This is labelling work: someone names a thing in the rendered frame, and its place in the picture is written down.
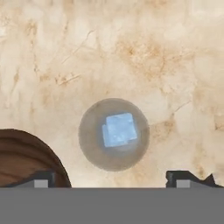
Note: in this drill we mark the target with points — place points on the pale blue ice cube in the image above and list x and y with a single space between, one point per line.
119 129

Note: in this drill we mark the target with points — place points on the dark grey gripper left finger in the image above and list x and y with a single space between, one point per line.
43 178

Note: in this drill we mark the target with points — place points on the brown wooden bowl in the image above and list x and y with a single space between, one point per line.
20 154

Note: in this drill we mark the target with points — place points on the clear glass of water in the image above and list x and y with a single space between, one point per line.
87 137

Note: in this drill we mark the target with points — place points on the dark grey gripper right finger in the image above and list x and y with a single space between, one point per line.
180 177

